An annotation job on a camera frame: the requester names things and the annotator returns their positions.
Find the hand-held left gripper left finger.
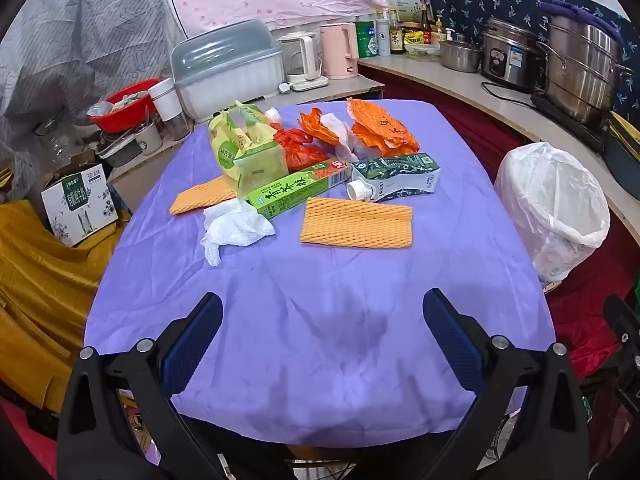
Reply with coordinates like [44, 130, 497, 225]
[57, 291, 226, 480]

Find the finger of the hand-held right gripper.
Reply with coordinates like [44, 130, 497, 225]
[602, 294, 640, 358]

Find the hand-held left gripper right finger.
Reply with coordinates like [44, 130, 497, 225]
[422, 287, 591, 480]

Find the white-lined trash bin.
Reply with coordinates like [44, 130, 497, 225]
[494, 142, 612, 285]

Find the green and white milk carton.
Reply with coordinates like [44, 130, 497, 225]
[346, 152, 442, 204]

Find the long green cardboard box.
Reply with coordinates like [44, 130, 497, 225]
[247, 157, 353, 220]

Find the purple tablecloth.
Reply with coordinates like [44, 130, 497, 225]
[84, 99, 553, 466]

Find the crumpled white tissue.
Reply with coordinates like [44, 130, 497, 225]
[201, 198, 276, 267]

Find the orange foam net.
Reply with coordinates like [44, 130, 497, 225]
[169, 176, 236, 217]
[300, 196, 415, 250]

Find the yellow cloth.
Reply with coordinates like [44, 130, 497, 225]
[0, 199, 132, 411]

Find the teal pot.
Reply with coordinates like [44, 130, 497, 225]
[602, 110, 640, 186]

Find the white printed cardboard box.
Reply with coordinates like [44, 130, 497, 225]
[41, 162, 120, 247]

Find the white low cabinet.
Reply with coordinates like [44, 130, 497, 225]
[107, 77, 386, 186]

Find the black induction cooktop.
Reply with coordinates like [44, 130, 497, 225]
[530, 91, 608, 153]

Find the white mug dark band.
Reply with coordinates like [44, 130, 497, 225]
[131, 121, 163, 156]

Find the red cloth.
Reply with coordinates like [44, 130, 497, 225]
[360, 72, 640, 376]

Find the glass jar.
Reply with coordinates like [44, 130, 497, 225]
[160, 110, 193, 142]

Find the red plastic bag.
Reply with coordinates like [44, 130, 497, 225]
[272, 128, 328, 172]

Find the large orange wrapper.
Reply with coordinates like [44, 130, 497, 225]
[346, 97, 421, 157]

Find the large steel steamer pot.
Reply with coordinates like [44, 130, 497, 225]
[537, 10, 633, 128]

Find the red plastic basin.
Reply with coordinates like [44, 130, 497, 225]
[89, 79, 162, 133]

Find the tall white cup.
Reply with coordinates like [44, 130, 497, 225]
[149, 78, 182, 123]

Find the small orange wrapper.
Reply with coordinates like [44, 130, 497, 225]
[298, 107, 341, 146]

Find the curved white counter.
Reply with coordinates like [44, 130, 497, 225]
[357, 52, 640, 241]

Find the white dish rack grey lid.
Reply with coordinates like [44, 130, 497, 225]
[170, 19, 285, 123]

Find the steel rice cooker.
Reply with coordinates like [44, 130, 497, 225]
[481, 17, 543, 93]

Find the small steel pot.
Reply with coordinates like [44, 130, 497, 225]
[439, 37, 485, 73]

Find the purple cloth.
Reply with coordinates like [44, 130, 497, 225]
[539, 1, 625, 51]

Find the white electric kettle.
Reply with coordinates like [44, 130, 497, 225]
[276, 31, 331, 92]

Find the dark sauce bottle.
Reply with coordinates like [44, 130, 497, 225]
[389, 10, 407, 56]

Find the pink electric kettle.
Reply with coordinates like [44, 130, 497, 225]
[319, 22, 361, 80]

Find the green tin can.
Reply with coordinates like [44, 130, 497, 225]
[354, 20, 380, 58]

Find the grey plastic sheet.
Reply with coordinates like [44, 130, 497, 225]
[0, 0, 186, 171]

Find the white and green box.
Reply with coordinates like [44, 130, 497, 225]
[385, 0, 426, 23]

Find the blue patterned cloth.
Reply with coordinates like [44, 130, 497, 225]
[425, 0, 640, 126]

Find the yellow-green handled carton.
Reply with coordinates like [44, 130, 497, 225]
[209, 101, 290, 197]

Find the black power cable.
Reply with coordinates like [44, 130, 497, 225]
[481, 81, 538, 108]

